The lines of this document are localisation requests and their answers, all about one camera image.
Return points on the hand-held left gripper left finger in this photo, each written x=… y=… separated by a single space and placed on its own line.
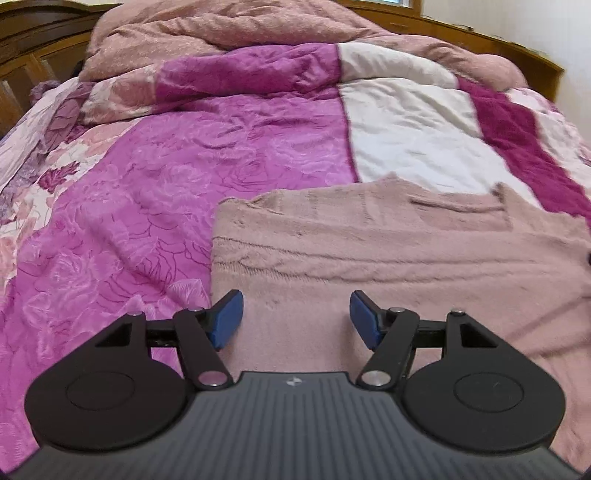
x=226 y=318

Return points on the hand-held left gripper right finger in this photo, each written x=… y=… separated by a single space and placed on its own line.
x=367 y=321

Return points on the pink knitted cardigan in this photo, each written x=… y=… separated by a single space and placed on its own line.
x=369 y=258

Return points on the magenta and white patchwork blanket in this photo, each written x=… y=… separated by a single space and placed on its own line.
x=161 y=184

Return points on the lilac floral bed sheet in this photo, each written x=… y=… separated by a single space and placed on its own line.
x=27 y=134

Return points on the pink speckled duvet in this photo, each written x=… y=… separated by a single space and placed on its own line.
x=231 y=23

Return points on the wooden bed side board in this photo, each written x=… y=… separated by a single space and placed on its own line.
x=508 y=46

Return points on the window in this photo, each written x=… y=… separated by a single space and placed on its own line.
x=406 y=2

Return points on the wooden headboard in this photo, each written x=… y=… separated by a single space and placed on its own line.
x=27 y=46

